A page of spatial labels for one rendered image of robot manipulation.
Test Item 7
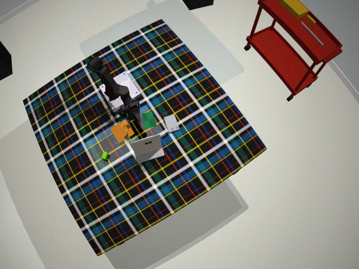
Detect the small green block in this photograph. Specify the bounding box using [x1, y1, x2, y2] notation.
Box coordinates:
[102, 152, 109, 160]

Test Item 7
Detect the green square patch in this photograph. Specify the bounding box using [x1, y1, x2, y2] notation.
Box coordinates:
[141, 111, 156, 129]

